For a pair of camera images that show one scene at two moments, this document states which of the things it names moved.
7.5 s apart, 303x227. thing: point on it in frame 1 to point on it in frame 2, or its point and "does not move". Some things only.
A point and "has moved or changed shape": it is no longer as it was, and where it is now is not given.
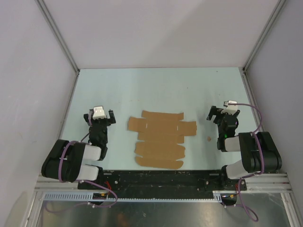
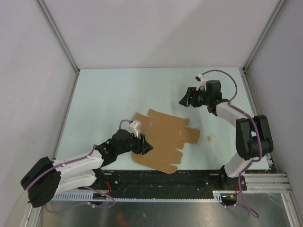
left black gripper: x=107 y=123 to x=146 y=147
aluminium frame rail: x=273 y=182 does not move
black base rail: x=165 y=184 does not move
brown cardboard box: x=160 y=138 has moved or changed shape
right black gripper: x=214 y=110 to x=191 y=92
